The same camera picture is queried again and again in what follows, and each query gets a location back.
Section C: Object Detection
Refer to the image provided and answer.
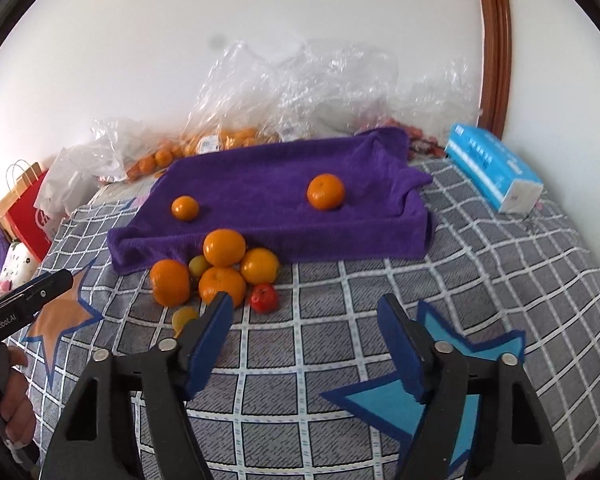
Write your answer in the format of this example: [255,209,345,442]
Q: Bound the yellowish mandarin on bedsheet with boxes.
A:
[172,307,201,338]

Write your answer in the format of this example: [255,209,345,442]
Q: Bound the grey checked bedsheet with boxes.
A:
[0,157,600,480]

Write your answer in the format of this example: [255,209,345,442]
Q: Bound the white plastic bag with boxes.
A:
[34,145,106,241]

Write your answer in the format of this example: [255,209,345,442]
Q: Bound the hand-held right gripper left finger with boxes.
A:
[40,291,234,480]

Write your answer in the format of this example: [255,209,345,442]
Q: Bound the brown wooden door frame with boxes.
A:
[472,0,512,138]

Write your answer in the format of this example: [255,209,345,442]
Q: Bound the white spotted plush toy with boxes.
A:
[0,241,42,291]

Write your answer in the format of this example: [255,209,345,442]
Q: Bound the crumpled bag of small oranges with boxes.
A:
[91,117,186,183]

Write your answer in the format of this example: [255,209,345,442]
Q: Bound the large orange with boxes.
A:
[150,259,191,307]
[203,229,247,268]
[198,266,247,309]
[240,248,281,285]

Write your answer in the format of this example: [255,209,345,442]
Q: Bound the red paper bag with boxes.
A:
[5,169,56,263]

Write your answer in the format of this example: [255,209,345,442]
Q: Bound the large clear plastic bag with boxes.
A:
[182,39,401,148]

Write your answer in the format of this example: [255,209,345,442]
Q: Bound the labelled clear bag of oranges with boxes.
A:
[180,125,281,158]

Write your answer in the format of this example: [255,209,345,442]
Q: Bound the small orange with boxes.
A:
[171,196,200,222]

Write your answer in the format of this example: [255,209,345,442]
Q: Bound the brown paper bag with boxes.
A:
[0,160,43,241]

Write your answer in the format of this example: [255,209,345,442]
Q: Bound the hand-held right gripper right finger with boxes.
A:
[376,293,566,480]

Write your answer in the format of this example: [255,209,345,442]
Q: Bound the medium orange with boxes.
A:
[307,173,346,211]

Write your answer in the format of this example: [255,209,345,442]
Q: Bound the small red tomato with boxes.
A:
[250,283,279,315]

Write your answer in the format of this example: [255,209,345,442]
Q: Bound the clear plastic bag red contents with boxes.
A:
[360,57,481,161]

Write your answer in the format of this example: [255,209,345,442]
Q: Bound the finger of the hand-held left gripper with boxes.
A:
[27,270,75,311]

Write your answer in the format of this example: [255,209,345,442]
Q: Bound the blue tissue pack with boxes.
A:
[445,123,545,215]

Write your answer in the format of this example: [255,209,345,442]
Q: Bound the purple towel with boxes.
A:
[107,127,434,277]

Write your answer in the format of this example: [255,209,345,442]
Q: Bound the person's left hand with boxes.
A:
[0,349,35,445]

